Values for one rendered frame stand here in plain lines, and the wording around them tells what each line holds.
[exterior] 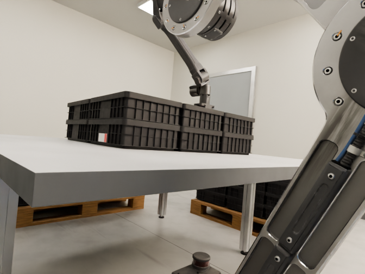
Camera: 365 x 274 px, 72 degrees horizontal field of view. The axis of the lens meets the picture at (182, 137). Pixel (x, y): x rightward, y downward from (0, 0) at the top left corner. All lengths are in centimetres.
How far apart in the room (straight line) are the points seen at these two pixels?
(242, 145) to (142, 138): 69
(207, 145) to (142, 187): 94
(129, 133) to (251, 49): 387
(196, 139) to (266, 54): 340
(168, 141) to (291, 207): 77
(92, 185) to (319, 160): 33
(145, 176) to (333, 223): 29
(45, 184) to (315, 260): 39
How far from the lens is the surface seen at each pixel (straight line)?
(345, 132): 42
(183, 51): 140
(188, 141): 121
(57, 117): 453
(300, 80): 413
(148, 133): 107
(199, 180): 48
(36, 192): 33
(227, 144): 143
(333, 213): 44
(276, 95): 422
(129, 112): 103
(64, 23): 484
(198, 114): 126
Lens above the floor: 75
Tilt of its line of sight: 1 degrees up
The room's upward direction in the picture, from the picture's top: 5 degrees clockwise
